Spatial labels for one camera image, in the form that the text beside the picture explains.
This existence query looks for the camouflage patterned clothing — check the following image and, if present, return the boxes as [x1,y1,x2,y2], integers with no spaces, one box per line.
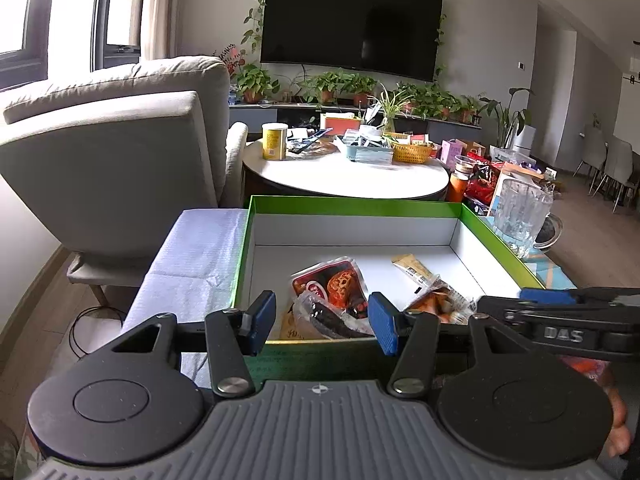
[0,417,36,480]

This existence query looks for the curtain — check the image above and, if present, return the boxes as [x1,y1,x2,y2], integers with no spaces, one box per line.
[142,0,174,61]

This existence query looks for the green cardboard box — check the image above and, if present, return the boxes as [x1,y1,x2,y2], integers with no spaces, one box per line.
[231,195,547,392]

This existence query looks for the red flower plant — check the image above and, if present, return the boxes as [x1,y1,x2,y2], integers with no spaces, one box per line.
[212,44,247,77]

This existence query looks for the blue plastic basket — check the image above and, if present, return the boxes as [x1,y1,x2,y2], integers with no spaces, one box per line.
[334,132,396,165]

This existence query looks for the spider plant in vase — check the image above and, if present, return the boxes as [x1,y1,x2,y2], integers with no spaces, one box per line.
[367,85,416,136]

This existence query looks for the white quilted cloth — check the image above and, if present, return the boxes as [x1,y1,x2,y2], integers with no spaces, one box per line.
[122,207,249,386]

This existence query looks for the person's right hand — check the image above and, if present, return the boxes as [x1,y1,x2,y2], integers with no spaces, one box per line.
[600,380,631,458]

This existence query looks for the yellow wicker basket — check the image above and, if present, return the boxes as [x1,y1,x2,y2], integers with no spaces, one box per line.
[387,134,435,164]

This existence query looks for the row of potted plants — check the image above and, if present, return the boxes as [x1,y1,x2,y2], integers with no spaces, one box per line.
[235,62,483,126]

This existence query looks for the yellow can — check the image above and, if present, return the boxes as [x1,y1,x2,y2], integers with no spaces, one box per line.
[261,122,290,162]

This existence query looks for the television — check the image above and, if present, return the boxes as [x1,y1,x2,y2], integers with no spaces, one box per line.
[260,0,445,83]

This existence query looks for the white dining chair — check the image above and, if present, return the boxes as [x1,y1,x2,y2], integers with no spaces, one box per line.
[575,127,609,196]
[597,135,637,216]

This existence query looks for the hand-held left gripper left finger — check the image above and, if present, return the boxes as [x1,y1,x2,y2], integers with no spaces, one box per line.
[99,289,278,399]

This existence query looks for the clear dark snack packet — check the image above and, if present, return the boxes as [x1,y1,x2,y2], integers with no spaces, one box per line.
[292,292,377,339]

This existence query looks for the window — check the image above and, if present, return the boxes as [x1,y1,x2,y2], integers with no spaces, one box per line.
[0,0,151,93]

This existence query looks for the grey fabric armchair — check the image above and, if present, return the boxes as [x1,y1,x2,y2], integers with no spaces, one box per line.
[0,55,249,306]

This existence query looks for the tall leafy floor plant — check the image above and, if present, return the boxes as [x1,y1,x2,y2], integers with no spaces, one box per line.
[477,87,535,148]

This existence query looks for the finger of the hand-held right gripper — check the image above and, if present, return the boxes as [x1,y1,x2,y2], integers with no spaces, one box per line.
[519,286,640,307]
[476,295,618,330]

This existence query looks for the round white coffee table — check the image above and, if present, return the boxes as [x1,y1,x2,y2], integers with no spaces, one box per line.
[242,137,451,206]

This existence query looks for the black floor cable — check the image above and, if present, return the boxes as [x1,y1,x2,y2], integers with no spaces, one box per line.
[69,305,127,361]

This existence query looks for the pile of red packets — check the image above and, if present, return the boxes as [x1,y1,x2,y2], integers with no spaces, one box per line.
[465,155,502,206]

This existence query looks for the black remote control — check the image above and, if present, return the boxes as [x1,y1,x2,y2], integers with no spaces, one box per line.
[287,127,333,156]

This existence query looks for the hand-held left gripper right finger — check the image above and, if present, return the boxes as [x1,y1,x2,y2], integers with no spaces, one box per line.
[368,291,562,398]

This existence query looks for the glass mug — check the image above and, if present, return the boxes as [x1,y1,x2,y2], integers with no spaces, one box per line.
[492,178,564,259]

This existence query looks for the white air purifier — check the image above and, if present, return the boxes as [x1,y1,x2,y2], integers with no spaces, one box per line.
[515,122,537,154]

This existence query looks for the tan snack packet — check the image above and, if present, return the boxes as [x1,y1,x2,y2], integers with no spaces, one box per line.
[279,309,313,342]

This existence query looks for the orange white box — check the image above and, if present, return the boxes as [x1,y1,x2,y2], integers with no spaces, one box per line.
[320,112,364,136]

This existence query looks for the white stick snack packet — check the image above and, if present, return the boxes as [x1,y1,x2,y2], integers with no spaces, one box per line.
[391,253,437,289]

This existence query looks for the white red snack packet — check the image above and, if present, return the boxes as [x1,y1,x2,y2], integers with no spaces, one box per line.
[291,257,371,323]

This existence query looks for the clear brown snack packet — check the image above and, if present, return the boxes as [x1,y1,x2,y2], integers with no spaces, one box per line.
[404,280,477,324]

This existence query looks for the orange bottle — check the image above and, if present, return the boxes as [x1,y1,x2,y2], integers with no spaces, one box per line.
[447,170,471,204]

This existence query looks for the dark television console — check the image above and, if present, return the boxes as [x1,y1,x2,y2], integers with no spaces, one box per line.
[230,102,483,133]

